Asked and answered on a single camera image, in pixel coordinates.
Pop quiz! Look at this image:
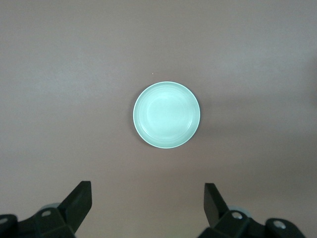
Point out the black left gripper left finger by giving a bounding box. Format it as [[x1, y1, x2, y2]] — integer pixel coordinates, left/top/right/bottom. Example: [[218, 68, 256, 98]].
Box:
[[18, 181, 93, 238]]

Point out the pale green round plate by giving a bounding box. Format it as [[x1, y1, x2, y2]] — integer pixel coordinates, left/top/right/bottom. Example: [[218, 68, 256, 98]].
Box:
[[132, 81, 201, 149]]

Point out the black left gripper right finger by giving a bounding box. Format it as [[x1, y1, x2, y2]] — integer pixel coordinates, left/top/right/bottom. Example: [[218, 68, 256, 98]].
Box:
[[198, 183, 267, 238]]

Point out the brown table cover mat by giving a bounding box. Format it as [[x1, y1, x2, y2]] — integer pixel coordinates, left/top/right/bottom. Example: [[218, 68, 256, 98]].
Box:
[[0, 0, 317, 238]]

